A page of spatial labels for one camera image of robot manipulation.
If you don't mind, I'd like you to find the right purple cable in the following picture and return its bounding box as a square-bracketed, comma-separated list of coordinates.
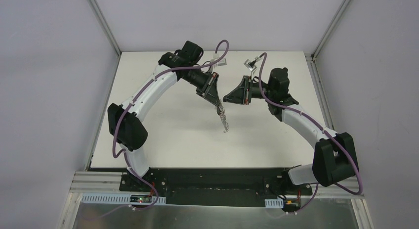
[257, 52, 364, 215]

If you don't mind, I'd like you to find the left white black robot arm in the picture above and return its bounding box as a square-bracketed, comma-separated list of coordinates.
[107, 40, 229, 192]

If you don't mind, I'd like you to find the purple cable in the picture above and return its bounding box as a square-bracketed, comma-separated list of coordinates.
[257, 52, 364, 215]
[112, 40, 230, 212]

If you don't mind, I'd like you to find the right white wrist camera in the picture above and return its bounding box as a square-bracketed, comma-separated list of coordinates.
[244, 57, 260, 76]

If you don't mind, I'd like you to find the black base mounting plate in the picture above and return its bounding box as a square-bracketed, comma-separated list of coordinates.
[119, 168, 312, 207]

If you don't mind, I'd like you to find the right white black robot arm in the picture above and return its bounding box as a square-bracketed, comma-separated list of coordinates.
[222, 68, 358, 194]

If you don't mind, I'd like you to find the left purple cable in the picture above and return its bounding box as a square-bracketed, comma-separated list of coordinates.
[112, 40, 230, 212]

